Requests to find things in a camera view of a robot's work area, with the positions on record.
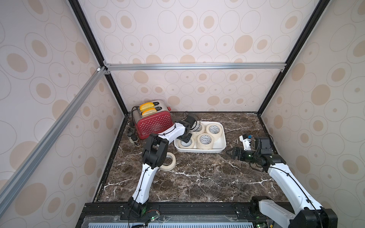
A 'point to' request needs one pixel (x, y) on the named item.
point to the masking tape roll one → (198, 128)
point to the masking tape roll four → (205, 141)
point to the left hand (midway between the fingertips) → (186, 137)
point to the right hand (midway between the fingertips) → (231, 153)
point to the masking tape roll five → (180, 144)
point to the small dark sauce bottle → (134, 138)
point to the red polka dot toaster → (151, 118)
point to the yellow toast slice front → (149, 111)
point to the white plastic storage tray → (219, 146)
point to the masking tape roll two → (214, 135)
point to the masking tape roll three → (169, 167)
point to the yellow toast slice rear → (146, 106)
